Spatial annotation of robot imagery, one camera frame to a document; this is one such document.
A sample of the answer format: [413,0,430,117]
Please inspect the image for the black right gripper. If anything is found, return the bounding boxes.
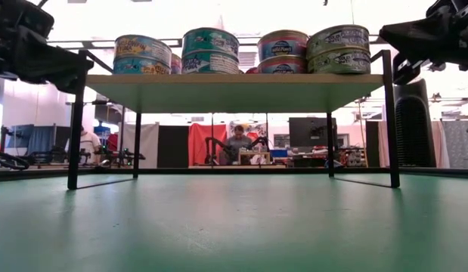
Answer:
[379,0,468,72]

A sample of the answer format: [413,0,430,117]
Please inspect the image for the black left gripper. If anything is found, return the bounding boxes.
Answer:
[0,0,95,94]

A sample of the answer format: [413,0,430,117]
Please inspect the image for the white-lid blue-label can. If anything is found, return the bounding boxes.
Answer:
[305,24,370,60]

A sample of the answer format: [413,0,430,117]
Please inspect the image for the green albacore tuna can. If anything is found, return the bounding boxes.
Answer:
[307,48,372,75]

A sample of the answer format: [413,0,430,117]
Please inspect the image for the gold-lid seafood can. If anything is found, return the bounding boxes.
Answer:
[257,55,308,75]
[256,29,310,62]

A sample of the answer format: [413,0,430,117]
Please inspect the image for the blue room divider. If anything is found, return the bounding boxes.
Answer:
[6,124,68,154]

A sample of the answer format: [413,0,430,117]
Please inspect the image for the person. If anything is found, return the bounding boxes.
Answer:
[222,124,253,165]
[79,126,102,163]

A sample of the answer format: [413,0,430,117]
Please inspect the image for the black corrugated column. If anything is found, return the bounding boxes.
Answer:
[392,78,438,168]

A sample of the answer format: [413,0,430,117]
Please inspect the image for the black device green lights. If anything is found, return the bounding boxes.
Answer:
[99,145,146,167]

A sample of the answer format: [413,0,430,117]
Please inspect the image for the grey curtain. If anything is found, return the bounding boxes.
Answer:
[432,119,468,169]

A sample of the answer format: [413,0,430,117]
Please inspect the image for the black narrow divider panel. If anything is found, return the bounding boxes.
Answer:
[365,120,380,167]

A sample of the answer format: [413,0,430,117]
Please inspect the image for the cluttered background workbench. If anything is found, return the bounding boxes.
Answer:
[290,147,369,168]

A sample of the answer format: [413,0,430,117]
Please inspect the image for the black room divider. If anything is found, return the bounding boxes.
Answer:
[157,124,190,168]

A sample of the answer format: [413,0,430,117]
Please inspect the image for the black monitor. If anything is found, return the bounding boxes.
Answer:
[288,116,337,148]

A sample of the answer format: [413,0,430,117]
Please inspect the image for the red hanging cloth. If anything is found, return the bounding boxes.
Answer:
[188,123,229,167]

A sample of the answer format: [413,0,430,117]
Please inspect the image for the white colourful painted cloth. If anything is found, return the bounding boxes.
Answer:
[228,121,268,152]

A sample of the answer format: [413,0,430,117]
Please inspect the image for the green table mat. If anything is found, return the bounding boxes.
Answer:
[0,172,468,272]

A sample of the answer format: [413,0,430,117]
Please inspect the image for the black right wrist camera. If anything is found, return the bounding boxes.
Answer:
[391,51,433,86]

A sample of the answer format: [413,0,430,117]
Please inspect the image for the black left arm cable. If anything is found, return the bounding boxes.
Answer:
[0,149,31,171]

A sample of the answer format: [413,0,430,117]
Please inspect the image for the black table frame rails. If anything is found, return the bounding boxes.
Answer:
[0,165,468,183]

